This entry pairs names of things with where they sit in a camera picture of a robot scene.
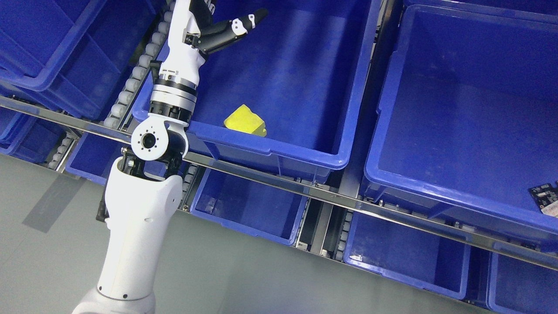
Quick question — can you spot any small circuit board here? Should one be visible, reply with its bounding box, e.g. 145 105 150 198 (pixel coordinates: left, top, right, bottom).
528 181 558 217

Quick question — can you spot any blue bin upper left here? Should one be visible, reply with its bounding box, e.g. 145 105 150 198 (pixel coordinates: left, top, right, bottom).
0 0 167 119

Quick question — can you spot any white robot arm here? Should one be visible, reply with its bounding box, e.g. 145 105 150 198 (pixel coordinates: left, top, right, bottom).
72 0 269 314

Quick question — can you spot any metal shelf rail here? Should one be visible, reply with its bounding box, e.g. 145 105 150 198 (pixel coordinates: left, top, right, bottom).
1 97 557 270

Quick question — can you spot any yellow foam block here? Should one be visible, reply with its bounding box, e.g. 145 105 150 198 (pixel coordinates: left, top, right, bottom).
224 104 267 137

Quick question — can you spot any large blue bin right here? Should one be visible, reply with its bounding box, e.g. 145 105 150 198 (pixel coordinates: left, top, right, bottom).
361 0 558 253

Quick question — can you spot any blue bin lower right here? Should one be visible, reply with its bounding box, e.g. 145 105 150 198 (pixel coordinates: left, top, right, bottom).
343 213 471 300

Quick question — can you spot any blue bin lower shelf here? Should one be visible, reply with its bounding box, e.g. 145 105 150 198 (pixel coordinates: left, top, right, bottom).
190 170 308 246

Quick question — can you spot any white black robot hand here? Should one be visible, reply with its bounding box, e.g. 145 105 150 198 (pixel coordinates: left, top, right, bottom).
165 0 269 74

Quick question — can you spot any large blue bin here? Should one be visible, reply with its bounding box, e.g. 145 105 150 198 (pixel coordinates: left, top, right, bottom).
132 0 384 184
361 0 558 253

